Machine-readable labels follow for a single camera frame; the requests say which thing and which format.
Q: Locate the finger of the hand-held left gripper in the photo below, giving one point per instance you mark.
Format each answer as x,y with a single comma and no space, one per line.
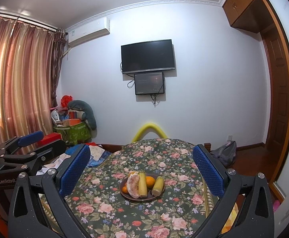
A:
52,148
31,137

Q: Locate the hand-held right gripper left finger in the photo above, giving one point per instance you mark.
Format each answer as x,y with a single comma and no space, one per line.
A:
76,168

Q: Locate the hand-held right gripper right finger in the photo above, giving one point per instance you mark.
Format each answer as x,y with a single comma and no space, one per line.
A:
207,168

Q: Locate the peeled sugarcane piece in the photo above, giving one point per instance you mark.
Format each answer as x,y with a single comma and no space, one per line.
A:
158,186
142,184

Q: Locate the small tangerine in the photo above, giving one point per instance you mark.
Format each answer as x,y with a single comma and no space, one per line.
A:
125,190

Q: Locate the large peeled pomelo segment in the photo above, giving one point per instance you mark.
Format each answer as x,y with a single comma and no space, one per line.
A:
134,183

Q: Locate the purple plate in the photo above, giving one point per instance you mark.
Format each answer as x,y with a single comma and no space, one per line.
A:
134,197

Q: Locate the red box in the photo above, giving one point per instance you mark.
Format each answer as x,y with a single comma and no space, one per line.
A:
51,138

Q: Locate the grey backpack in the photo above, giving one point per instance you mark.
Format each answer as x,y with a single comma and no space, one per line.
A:
225,152

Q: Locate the blue and white cloth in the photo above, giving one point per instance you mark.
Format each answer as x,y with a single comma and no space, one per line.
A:
98,153

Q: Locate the green box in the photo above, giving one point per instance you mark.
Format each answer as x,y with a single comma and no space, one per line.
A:
77,133

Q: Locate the orange box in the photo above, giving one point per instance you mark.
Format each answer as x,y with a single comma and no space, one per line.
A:
72,122

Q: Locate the red ornament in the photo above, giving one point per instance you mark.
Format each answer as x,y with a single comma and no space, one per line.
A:
66,101

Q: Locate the pink striped curtain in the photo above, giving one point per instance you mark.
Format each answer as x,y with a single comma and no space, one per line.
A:
17,79

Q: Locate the floral blanket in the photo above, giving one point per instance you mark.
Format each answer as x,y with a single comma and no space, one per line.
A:
159,215

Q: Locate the brown patterned curtain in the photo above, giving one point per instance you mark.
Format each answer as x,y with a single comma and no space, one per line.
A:
58,62

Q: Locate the wooden door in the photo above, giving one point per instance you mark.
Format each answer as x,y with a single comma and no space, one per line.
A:
276,91

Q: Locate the white air conditioner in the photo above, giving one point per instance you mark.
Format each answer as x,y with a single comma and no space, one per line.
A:
89,31

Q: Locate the wooden overhead cabinet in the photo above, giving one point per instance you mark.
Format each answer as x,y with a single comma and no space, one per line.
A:
243,5

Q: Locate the small wall monitor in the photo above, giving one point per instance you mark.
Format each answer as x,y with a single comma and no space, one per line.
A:
149,83

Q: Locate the black wall television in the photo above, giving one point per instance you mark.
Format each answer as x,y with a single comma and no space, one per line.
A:
148,55

